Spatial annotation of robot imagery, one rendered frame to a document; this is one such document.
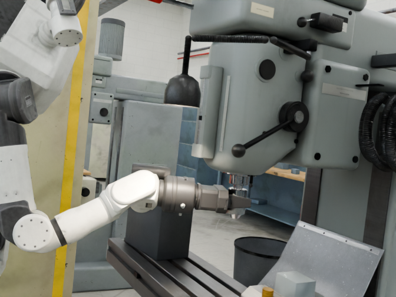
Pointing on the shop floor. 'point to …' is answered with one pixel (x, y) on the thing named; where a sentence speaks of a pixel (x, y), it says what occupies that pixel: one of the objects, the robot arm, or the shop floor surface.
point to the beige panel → (56, 172)
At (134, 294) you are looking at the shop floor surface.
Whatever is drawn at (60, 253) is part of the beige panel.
